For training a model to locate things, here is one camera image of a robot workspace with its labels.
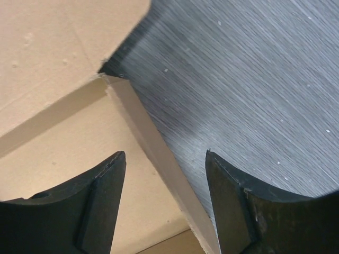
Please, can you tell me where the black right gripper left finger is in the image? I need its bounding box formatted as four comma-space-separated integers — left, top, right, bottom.
1, 151, 126, 253

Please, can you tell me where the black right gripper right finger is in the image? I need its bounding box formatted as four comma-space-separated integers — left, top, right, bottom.
206, 151, 338, 253

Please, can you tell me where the brown cardboard box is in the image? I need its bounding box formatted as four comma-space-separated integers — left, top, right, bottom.
1, 1, 219, 253

